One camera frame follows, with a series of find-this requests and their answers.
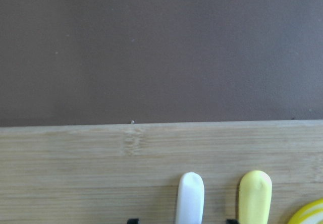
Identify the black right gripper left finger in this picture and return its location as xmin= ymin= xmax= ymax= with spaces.
xmin=127 ymin=218 xmax=139 ymax=224

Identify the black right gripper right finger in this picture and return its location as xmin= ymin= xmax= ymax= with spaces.
xmin=226 ymin=219 xmax=239 ymax=224

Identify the white plastic spoon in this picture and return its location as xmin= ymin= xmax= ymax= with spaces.
xmin=175 ymin=172 xmax=205 ymax=224

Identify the yellow plastic knife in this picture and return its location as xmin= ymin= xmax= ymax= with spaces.
xmin=238 ymin=170 xmax=272 ymax=224

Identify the bamboo cutting board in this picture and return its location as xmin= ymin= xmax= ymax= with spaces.
xmin=1 ymin=120 xmax=322 ymax=223

